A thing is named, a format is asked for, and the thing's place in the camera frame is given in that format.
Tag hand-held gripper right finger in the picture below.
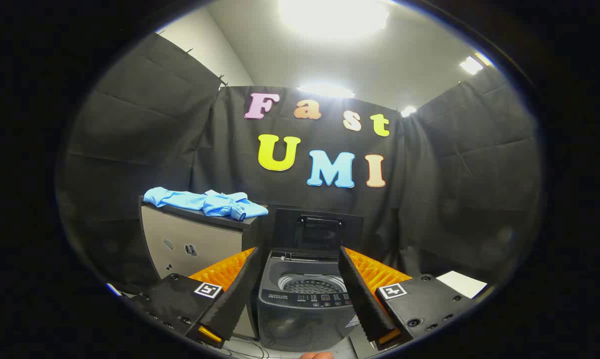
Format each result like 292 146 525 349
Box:
338 246 480 352

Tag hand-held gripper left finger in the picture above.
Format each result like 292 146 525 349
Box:
131 247 262 349

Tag dark grey washing machine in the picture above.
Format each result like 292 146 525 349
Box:
257 248 366 350

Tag light blue polo shirt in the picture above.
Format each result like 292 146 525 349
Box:
143 187 269 221

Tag grey cabinet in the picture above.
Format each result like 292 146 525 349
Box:
139 196 268 341

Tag white paper sheet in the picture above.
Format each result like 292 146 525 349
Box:
436 270 488 299

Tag thin black floor cables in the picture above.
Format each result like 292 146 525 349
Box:
213 338 272 359

